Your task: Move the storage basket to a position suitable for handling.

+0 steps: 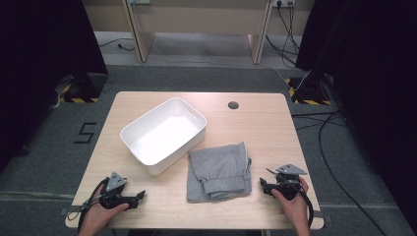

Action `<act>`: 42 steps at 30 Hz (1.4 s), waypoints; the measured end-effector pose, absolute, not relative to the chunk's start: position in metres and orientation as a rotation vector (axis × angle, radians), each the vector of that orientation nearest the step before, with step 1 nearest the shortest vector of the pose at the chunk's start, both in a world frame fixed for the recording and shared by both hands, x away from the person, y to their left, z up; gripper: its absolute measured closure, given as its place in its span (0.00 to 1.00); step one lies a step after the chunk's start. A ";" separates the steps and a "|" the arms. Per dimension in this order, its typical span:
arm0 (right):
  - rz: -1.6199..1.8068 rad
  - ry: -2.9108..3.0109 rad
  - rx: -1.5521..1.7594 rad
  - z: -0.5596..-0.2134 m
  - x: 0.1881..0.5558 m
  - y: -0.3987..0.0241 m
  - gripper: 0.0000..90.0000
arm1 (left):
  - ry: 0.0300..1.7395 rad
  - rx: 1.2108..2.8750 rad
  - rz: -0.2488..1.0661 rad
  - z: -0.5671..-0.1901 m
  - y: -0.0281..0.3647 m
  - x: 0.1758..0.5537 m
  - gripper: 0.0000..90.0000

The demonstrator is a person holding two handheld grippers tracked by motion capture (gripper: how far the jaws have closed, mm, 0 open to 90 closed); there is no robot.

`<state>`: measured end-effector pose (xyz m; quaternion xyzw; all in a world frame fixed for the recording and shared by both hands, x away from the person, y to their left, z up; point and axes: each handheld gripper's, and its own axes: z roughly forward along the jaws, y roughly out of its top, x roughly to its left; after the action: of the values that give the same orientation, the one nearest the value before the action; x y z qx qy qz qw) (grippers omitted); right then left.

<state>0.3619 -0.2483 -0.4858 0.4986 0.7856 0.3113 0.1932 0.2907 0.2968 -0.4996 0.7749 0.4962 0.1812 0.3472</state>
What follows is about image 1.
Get right hand-held gripper black cable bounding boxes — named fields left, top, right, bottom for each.
left=288, top=178, right=316, bottom=229

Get black curtain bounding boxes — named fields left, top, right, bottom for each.
left=295, top=0, right=417, bottom=234
left=0, top=0, right=109, bottom=173

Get white wall power outlet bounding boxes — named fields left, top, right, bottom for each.
left=272, top=0, right=297, bottom=9

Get person's right hand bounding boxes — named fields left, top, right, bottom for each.
left=270, top=176, right=311, bottom=230

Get short black floor cable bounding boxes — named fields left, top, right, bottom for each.
left=98, top=37, right=137, bottom=53

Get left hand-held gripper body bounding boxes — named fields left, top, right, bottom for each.
left=98, top=171, right=141, bottom=211

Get hand-held gripper black cable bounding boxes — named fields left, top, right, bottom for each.
left=288, top=178, right=316, bottom=229
left=66, top=177, right=110, bottom=232

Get black cable bundle from outlet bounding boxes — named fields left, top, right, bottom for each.
left=265, top=2, right=302, bottom=68

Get long black floor cable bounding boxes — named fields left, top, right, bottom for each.
left=290, top=110, right=389, bottom=236

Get stand base with hazard tape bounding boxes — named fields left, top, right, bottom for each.
left=284, top=74, right=334, bottom=106
left=53, top=72, right=109, bottom=104

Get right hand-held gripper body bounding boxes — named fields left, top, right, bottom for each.
left=270, top=163, right=308, bottom=202

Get person's left hand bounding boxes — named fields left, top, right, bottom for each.
left=79, top=184, right=131, bottom=230

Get left hand-held gripper black cable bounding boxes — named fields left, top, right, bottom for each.
left=66, top=177, right=110, bottom=232

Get white plastic storage bin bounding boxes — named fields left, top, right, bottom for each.
left=119, top=96, right=209, bottom=176

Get grey pants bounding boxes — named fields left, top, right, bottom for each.
left=186, top=141, right=253, bottom=204

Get light wooden desk frame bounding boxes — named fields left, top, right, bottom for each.
left=82, top=0, right=317, bottom=66

